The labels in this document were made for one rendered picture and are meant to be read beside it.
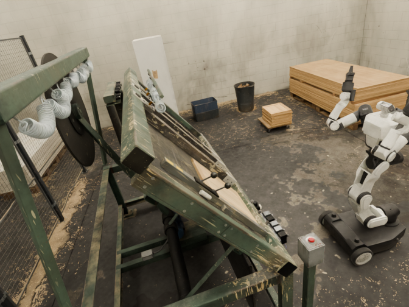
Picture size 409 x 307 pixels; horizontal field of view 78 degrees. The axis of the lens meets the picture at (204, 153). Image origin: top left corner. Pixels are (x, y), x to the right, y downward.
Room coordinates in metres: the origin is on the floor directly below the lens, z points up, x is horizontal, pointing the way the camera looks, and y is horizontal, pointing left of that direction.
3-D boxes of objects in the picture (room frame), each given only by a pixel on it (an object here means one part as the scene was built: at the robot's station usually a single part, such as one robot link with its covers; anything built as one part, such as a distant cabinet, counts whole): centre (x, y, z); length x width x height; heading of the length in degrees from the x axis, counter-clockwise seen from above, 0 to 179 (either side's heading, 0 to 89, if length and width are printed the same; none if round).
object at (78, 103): (1.80, 0.85, 1.85); 0.80 x 0.06 x 0.80; 11
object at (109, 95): (2.67, 0.80, 1.38); 0.70 x 0.15 x 0.85; 11
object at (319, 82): (5.29, -3.13, 0.39); 2.46 x 1.05 x 0.78; 5
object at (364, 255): (1.49, -1.27, 0.10); 0.20 x 0.05 x 0.20; 95
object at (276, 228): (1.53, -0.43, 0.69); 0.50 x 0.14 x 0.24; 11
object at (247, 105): (6.12, -1.26, 0.33); 0.52 x 0.51 x 0.65; 5
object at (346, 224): (1.78, -1.49, 0.19); 0.64 x 0.52 x 0.33; 95
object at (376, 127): (1.78, -1.51, 1.23); 0.34 x 0.30 x 0.36; 5
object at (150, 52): (5.74, 0.72, 1.03); 0.61 x 0.58 x 2.05; 5
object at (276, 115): (4.85, -1.56, 0.20); 0.61 x 0.53 x 0.40; 5
